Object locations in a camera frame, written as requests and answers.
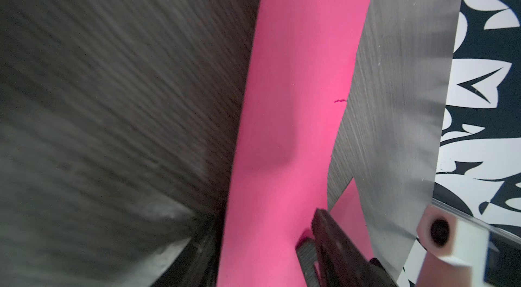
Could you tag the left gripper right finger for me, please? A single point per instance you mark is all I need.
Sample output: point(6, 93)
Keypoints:
point(329, 258)

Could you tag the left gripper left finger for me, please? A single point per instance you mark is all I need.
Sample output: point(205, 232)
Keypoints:
point(197, 265)

